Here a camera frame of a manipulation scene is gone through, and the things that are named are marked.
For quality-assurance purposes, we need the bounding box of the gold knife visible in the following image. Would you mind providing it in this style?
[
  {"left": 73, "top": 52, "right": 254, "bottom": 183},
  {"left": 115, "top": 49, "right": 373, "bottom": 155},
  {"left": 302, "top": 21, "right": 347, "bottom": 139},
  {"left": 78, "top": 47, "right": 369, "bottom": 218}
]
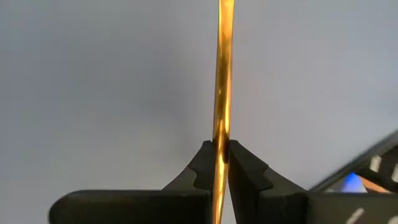
[{"left": 211, "top": 0, "right": 236, "bottom": 224}]

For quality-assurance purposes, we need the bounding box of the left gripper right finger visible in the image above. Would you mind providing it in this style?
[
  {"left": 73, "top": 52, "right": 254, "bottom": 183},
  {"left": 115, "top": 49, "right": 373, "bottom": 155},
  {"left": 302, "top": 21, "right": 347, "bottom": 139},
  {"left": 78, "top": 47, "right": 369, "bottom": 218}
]
[{"left": 228, "top": 139, "right": 398, "bottom": 224}]

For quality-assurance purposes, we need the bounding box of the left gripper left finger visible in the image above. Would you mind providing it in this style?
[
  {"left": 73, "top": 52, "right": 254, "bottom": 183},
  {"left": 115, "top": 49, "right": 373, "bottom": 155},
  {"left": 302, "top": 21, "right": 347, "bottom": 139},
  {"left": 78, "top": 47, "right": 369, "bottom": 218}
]
[{"left": 48, "top": 139, "right": 215, "bottom": 224}]

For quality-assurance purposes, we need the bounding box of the black table frame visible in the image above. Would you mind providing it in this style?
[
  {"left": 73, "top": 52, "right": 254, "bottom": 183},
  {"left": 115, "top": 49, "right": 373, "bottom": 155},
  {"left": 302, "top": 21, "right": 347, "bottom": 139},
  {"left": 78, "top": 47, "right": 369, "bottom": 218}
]
[{"left": 309, "top": 129, "right": 398, "bottom": 194}]

